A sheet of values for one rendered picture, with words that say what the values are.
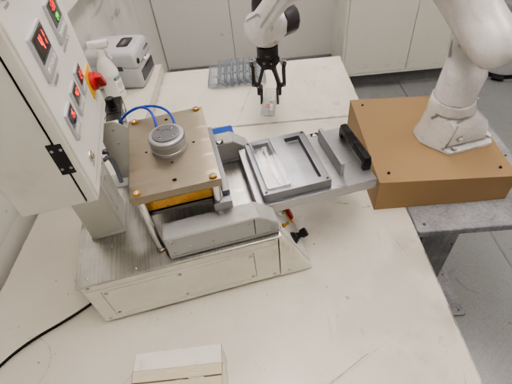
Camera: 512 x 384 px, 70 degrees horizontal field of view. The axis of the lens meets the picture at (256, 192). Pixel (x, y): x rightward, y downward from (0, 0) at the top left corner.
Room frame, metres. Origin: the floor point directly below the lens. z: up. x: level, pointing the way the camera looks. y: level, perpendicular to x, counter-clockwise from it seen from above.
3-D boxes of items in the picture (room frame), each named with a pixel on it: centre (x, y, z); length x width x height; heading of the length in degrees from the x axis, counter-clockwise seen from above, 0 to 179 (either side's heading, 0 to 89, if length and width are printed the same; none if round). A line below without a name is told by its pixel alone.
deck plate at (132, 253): (0.64, 0.21, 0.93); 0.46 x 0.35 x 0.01; 100
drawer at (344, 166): (0.70, -0.13, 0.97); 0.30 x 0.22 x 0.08; 100
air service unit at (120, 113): (0.84, 0.34, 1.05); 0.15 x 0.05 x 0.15; 10
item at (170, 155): (0.66, 0.21, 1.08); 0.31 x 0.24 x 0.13; 10
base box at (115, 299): (0.67, 0.17, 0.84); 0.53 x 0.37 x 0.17; 100
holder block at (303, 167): (0.69, -0.08, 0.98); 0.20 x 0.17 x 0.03; 10
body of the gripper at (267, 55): (1.25, -0.10, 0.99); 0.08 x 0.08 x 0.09
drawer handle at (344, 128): (0.72, -0.26, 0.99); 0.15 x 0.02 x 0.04; 10
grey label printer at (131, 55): (1.61, 0.53, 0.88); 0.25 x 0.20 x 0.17; 82
